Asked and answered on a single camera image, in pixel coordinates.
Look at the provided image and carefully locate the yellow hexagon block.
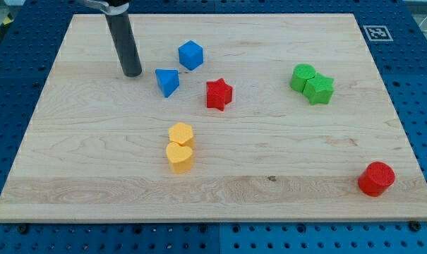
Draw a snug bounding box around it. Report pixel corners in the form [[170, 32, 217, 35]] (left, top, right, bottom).
[[169, 122, 195, 149]]

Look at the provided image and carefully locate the blue cube block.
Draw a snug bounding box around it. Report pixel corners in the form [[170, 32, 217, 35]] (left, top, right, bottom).
[[178, 40, 203, 71]]

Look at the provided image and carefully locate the light wooden board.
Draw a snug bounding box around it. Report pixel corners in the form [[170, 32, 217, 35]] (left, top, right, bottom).
[[0, 13, 427, 223]]

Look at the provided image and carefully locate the yellow heart block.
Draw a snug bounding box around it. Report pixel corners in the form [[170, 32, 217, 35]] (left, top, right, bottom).
[[166, 142, 194, 174]]

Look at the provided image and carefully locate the red cylinder block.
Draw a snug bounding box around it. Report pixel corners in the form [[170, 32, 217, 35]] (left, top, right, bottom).
[[358, 162, 396, 197]]

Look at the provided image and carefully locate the white fiducial marker tag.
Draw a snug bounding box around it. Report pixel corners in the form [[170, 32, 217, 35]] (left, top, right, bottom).
[[363, 25, 393, 42]]

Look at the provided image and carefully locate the blue triangle block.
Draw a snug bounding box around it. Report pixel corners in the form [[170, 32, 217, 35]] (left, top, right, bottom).
[[155, 69, 179, 97]]

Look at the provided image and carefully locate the green star block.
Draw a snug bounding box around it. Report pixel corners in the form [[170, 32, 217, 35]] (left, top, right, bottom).
[[302, 73, 335, 105]]

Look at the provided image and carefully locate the red star block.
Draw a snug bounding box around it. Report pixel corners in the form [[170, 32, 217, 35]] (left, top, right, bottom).
[[206, 78, 233, 111]]

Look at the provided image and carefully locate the green cylinder block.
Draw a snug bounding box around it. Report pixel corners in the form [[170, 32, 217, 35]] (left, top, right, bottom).
[[289, 63, 316, 92]]

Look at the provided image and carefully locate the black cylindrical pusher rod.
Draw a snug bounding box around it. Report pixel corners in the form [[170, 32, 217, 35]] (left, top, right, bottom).
[[105, 1, 142, 77]]

